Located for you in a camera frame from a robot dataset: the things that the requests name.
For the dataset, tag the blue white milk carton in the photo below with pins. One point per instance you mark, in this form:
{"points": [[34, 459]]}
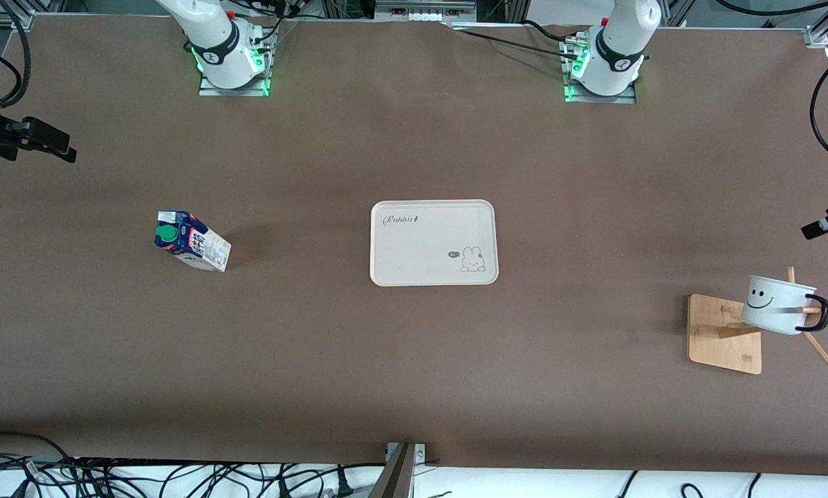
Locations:
{"points": [[199, 245]]}

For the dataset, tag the wooden mug rack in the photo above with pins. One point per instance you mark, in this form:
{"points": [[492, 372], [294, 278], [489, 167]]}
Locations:
{"points": [[721, 339]]}

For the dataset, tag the cream rabbit print tray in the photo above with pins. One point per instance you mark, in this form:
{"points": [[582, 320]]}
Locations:
{"points": [[427, 249]]}

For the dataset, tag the white power strip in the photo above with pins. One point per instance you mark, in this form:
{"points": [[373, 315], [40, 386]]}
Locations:
{"points": [[424, 8]]}

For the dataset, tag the brown table cover sheet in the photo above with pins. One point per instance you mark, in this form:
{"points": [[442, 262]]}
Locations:
{"points": [[414, 373]]}

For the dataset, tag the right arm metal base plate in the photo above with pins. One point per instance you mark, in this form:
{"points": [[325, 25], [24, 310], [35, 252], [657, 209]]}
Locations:
{"points": [[209, 91]]}

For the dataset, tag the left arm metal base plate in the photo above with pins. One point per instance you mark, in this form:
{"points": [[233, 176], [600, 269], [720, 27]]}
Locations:
{"points": [[621, 99]]}

